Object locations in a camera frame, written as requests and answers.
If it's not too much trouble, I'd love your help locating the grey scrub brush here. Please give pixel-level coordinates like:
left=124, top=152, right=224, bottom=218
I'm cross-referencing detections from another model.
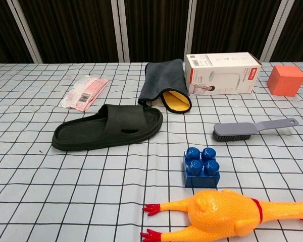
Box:
left=212, top=117, right=299, bottom=141

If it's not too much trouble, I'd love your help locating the white black checked tablecloth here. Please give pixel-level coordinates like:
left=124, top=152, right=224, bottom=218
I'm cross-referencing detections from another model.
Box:
left=0, top=60, right=303, bottom=242

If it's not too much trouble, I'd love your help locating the black rubber slipper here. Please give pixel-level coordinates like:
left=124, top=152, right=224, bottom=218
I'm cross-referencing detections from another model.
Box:
left=52, top=103, right=164, bottom=152

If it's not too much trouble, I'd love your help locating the pink plastic packet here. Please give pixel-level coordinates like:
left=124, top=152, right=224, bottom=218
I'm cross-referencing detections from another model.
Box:
left=59, top=75, right=109, bottom=111

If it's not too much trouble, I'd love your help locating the yellow rubber chicken toy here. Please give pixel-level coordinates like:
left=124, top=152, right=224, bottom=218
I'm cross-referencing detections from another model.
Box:
left=140, top=189, right=303, bottom=242

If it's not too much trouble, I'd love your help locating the white desk lamp box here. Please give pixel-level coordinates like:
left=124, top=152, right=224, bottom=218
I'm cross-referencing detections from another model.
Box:
left=184, top=52, right=262, bottom=96

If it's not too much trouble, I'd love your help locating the blue toy building block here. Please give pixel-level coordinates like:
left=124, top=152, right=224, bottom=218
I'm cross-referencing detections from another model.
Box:
left=183, top=147, right=221, bottom=188

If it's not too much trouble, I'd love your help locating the orange foam cube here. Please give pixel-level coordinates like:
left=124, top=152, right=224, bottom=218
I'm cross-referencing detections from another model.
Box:
left=266, top=65, right=303, bottom=97

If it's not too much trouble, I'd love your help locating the grey cloth mitt yellow lining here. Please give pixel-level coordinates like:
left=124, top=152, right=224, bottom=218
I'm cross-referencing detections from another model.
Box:
left=137, top=58, right=192, bottom=113

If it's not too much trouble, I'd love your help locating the white screen frame post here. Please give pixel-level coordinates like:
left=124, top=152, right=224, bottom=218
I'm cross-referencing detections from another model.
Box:
left=110, top=0, right=131, bottom=63
left=6, top=0, right=43, bottom=64
left=183, top=0, right=200, bottom=57
left=259, top=0, right=296, bottom=63

